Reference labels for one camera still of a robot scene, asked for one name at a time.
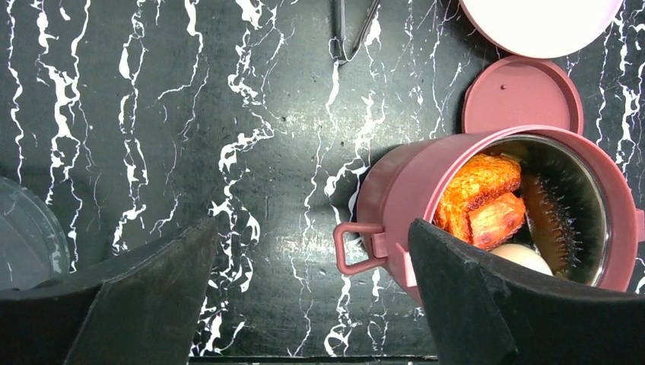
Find black sea cucumber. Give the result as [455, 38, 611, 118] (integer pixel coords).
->
[521, 173, 582, 277]

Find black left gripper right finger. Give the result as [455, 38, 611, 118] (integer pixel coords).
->
[408, 219, 644, 364]

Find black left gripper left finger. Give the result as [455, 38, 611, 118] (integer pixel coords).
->
[1, 218, 218, 364]

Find red steel lunch bowl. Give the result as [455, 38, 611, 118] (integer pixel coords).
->
[333, 125, 644, 302]

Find orange fried food piece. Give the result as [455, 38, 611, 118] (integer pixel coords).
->
[468, 192, 526, 251]

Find clear round lid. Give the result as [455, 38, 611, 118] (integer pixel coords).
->
[1, 177, 70, 290]

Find dark red round lid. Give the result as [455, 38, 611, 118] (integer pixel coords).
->
[461, 56, 584, 135]

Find orange shrimp piece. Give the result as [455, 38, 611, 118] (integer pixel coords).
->
[433, 154, 521, 244]

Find white boiled egg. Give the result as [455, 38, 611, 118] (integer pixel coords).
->
[491, 243, 553, 276]

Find metal serving tongs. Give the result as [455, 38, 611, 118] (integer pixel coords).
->
[332, 0, 381, 64]

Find pink plate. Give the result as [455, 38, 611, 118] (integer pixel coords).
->
[459, 0, 623, 59]

